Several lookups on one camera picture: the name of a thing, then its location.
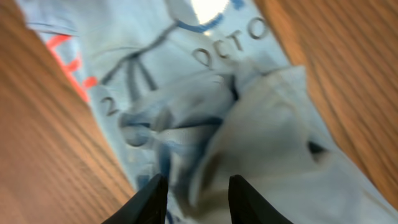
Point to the light blue printed t-shirt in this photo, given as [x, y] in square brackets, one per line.
[199, 91]

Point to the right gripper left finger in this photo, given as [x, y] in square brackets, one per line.
[147, 206]

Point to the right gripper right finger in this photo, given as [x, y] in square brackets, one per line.
[248, 206]

